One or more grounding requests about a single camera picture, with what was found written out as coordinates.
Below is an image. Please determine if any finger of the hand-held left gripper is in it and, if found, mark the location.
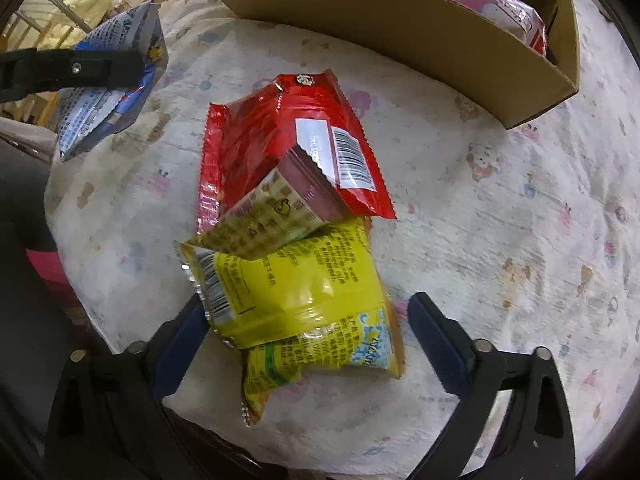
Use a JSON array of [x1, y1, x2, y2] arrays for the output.
[[0, 47, 147, 107]]

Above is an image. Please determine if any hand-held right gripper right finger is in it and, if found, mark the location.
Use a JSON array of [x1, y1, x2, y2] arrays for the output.
[[406, 290, 577, 480]]

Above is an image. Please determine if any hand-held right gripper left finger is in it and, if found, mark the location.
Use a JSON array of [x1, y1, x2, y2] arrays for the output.
[[44, 294, 221, 480]]

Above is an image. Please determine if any blue white snack packet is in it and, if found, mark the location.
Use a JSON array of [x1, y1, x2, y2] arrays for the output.
[[56, 0, 170, 162]]

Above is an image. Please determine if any yellow snack packet blue print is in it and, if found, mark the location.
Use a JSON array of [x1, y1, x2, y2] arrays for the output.
[[239, 297, 407, 427]]

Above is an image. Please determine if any plain yellow snack packet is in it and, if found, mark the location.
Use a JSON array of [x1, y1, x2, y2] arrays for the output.
[[174, 219, 383, 350]]

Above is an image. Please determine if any brown cardboard box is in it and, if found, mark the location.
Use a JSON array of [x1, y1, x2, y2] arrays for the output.
[[186, 0, 582, 132]]

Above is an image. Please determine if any large white red snack bag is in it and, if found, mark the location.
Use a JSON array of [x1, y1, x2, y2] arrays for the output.
[[427, 0, 549, 57]]

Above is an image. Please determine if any yellow garment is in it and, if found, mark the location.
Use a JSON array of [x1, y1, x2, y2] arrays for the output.
[[62, 0, 117, 32]]

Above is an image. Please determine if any clothes drying rack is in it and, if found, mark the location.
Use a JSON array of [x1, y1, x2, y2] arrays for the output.
[[0, 7, 68, 123]]

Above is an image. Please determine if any printed white blanket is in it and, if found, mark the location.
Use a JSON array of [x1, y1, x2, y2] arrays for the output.
[[42, 0, 637, 477]]

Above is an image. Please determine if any magenta cloth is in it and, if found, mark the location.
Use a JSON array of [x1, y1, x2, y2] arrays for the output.
[[26, 249, 78, 306]]

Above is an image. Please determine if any beige checkered snack packet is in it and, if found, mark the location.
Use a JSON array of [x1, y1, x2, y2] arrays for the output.
[[186, 144, 352, 262]]

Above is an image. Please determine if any red snack packet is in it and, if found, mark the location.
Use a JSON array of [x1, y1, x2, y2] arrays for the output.
[[196, 72, 397, 235]]

